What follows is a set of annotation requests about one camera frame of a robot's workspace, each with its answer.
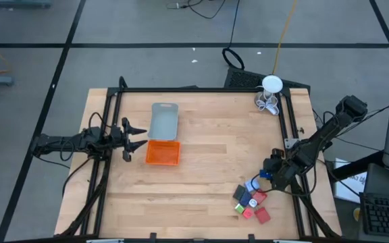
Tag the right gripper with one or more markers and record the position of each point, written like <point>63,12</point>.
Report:
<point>278,165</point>

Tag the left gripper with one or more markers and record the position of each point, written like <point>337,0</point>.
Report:
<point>117,136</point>

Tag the bright blue small item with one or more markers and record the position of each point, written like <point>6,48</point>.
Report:
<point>265,174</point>

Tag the light blue USB hub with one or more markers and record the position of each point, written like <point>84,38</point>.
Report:
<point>252,185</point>

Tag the red box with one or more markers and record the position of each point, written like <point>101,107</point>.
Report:
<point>259,197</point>
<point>262,215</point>

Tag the white cube charger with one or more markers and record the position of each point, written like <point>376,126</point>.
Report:
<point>252,202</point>

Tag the dark blue box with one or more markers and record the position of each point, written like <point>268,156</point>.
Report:
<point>245,199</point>

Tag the small black box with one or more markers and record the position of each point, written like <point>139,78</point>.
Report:
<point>238,192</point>

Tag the small red cube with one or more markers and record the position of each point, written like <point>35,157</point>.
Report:
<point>248,213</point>

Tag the green and white charger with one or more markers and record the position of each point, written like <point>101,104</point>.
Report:
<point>239,208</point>

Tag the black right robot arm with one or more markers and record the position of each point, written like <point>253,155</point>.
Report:
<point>319,138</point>

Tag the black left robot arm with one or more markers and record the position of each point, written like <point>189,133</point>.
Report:
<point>56,141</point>

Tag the orange plastic basket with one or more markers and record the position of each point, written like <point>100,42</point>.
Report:
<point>163,152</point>

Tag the grey plastic bin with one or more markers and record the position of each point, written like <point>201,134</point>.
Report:
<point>164,118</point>

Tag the white paper sheet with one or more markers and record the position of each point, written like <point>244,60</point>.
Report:
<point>350,185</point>

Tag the black desk leg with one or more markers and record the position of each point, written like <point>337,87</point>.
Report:
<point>356,167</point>

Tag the white desk lamp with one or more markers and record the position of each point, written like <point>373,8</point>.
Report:
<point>272,83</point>

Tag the yellow round object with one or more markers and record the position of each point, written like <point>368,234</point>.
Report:
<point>357,214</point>

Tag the black perforated panel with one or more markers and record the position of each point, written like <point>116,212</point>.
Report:
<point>245,79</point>

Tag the black laptop with keyboard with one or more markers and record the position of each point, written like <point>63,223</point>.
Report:
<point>387,212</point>

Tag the black aluminium table frame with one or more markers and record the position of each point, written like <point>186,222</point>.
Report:
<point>198,89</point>

